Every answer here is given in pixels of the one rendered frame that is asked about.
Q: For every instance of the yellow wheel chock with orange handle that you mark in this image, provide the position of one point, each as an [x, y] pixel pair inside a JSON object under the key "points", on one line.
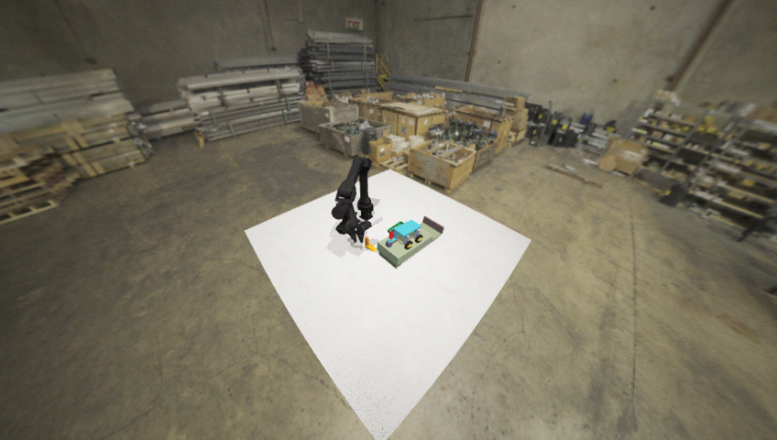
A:
{"points": [[368, 246]]}

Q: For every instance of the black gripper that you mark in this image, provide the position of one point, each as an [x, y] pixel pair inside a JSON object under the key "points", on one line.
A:
{"points": [[358, 229]]}

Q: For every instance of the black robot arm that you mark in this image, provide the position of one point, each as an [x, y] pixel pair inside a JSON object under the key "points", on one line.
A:
{"points": [[347, 190]]}

